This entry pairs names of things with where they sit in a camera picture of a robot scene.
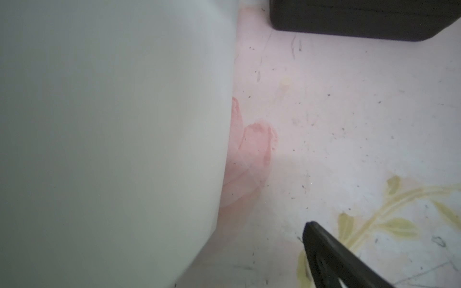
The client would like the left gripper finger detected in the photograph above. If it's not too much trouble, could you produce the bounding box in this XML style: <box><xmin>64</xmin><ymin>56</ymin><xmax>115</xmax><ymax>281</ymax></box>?
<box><xmin>303</xmin><ymin>222</ymin><xmax>393</xmax><ymax>288</ymax></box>

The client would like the white insulated delivery bag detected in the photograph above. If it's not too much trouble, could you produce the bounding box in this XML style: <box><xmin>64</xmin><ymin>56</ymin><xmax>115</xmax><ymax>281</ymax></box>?
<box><xmin>1</xmin><ymin>1</ymin><xmax>238</xmax><ymax>288</ymax></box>

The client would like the floral pink table mat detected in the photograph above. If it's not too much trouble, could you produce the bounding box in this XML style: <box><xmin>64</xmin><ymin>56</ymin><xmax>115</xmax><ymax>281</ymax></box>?
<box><xmin>176</xmin><ymin>1</ymin><xmax>461</xmax><ymax>288</ymax></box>

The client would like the black plastic case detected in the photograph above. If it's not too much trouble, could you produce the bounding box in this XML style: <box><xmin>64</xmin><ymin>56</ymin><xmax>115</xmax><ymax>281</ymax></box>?
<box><xmin>269</xmin><ymin>0</ymin><xmax>461</xmax><ymax>42</ymax></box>

